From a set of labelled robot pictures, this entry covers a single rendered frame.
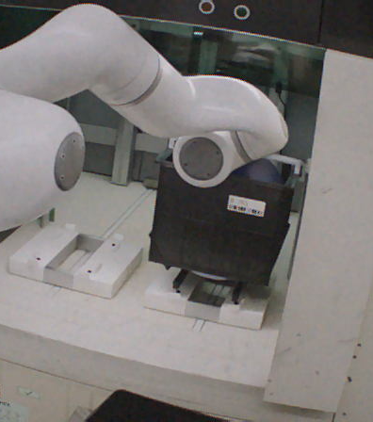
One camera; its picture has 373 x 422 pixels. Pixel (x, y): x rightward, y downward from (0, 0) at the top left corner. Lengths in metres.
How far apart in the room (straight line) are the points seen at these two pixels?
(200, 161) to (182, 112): 0.13
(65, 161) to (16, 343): 0.66
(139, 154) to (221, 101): 1.08
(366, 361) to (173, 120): 0.48
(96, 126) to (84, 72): 1.28
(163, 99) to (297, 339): 0.40
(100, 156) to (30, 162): 1.44
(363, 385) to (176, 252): 0.42
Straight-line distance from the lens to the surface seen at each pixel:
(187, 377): 1.32
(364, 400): 1.31
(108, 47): 0.91
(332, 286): 1.17
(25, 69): 0.90
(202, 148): 1.17
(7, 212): 0.80
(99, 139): 2.18
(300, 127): 2.08
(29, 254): 1.60
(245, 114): 1.12
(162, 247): 1.46
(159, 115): 1.04
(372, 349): 1.27
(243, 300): 1.50
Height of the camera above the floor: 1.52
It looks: 19 degrees down
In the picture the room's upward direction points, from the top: 8 degrees clockwise
